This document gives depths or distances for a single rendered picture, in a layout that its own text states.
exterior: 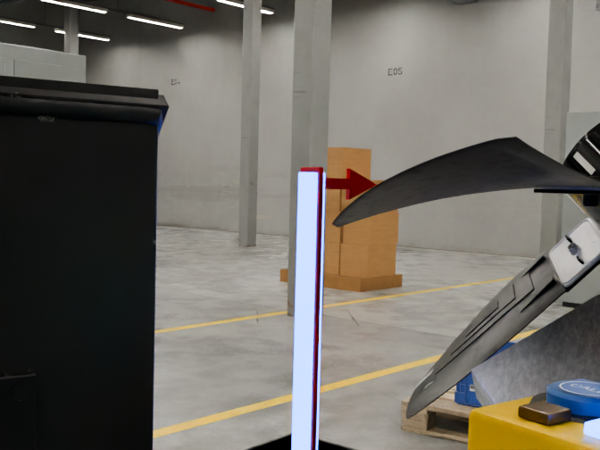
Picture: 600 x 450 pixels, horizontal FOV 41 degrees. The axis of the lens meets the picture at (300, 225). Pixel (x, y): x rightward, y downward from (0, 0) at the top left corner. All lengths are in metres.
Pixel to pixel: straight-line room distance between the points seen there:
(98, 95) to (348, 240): 8.69
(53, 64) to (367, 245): 3.83
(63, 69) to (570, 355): 6.81
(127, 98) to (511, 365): 0.46
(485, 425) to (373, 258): 8.66
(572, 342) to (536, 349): 0.03
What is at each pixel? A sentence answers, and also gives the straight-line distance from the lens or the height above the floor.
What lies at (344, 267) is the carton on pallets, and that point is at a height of 0.24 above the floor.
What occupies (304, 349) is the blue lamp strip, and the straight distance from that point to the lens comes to 0.61.
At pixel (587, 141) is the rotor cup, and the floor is 1.23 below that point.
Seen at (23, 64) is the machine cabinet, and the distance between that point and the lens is 7.22.
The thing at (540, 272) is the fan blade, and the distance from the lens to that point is 0.96.
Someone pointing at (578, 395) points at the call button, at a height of 1.08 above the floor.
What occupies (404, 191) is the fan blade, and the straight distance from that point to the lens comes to 0.72.
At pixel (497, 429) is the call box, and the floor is 1.07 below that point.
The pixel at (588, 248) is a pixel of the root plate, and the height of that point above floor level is 1.12.
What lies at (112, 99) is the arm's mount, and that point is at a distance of 0.49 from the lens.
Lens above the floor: 1.18
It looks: 3 degrees down
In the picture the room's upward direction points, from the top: 1 degrees clockwise
